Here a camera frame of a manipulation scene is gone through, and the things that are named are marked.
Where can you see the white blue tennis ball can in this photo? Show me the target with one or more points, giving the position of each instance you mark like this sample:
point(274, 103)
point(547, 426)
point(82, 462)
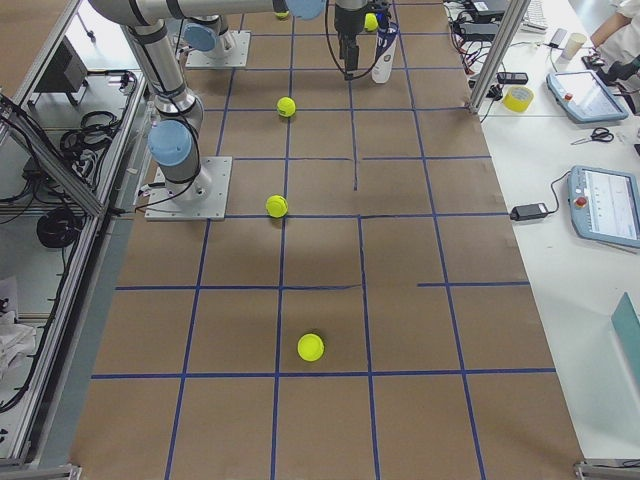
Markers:
point(386, 41)

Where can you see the tennis ball far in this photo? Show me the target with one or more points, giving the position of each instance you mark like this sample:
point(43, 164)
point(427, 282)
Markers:
point(286, 107)

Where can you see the tennis ball middle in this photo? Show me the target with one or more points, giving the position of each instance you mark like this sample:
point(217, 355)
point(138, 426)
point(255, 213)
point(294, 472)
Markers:
point(276, 206)

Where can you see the tennis ball near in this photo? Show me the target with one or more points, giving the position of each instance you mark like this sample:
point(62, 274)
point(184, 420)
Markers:
point(310, 347)

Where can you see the black remote device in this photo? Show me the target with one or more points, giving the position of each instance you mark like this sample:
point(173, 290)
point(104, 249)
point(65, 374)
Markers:
point(512, 78)

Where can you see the yellow tape roll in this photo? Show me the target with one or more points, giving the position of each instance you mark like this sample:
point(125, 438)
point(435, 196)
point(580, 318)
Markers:
point(518, 98)

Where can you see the paper cup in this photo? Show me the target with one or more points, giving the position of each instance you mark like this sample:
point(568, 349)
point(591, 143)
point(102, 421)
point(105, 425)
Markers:
point(573, 45)

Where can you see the upper teach pendant tablet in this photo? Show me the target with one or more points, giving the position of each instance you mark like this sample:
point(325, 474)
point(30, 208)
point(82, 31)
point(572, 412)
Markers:
point(584, 97)

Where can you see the teach pendant tablet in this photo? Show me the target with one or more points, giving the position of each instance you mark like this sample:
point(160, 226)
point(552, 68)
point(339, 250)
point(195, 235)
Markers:
point(584, 97)
point(604, 205)

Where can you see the black power adapter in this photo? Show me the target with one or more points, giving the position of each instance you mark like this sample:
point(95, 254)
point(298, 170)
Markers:
point(528, 212)

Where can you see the lower teach pendant tablet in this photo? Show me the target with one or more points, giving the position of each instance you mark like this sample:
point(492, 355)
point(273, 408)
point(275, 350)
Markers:
point(604, 205)

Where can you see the white crumpled cloth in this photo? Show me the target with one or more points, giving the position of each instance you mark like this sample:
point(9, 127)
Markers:
point(17, 340)

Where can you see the aluminium frame post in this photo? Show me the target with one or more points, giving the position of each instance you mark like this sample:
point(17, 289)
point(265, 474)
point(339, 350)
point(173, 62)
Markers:
point(510, 24)

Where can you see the black handled scissors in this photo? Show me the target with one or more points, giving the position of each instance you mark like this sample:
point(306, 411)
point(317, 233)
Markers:
point(599, 134)

